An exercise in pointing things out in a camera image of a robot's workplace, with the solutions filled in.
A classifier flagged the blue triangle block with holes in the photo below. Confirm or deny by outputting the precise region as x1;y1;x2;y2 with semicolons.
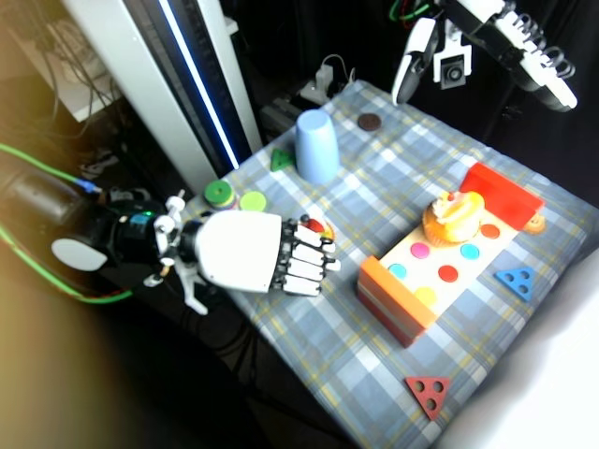
494;267;538;303

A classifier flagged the white power adapter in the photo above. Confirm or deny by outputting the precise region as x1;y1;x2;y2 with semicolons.
299;54;358;107

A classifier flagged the red triangle block with holes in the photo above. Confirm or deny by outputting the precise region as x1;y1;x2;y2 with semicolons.
403;375;452;423

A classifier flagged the light blue plastic cup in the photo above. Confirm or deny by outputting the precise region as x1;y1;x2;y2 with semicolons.
294;109;342;185

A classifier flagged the green triangle block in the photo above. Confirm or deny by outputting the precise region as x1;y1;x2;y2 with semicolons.
270;148;297;173

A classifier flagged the white column with blue light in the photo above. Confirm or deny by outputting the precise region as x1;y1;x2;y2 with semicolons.
62;0;264;203

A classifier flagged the green cable with blue connector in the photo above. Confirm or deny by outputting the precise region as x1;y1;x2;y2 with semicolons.
0;142;103;196

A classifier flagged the blue yellow plaid cloth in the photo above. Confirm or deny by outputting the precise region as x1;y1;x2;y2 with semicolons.
183;79;590;449

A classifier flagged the toy bed with dots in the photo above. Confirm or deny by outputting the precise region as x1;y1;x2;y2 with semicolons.
357;161;548;349

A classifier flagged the light green round disc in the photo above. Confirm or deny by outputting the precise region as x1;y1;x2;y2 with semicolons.
239;191;269;213

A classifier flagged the green ring on stack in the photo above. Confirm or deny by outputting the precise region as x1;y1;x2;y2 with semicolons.
203;179;237;210

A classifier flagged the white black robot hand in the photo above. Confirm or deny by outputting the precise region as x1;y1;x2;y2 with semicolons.
391;0;580;114
193;209;343;299

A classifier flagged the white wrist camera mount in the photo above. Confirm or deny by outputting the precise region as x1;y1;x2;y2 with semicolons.
431;41;474;91

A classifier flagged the brown round cookie disc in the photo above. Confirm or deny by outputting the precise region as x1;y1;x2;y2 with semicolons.
357;112;383;133

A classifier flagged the orange cupcake with cream topping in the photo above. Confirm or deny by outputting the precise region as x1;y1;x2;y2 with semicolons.
422;190;487;248

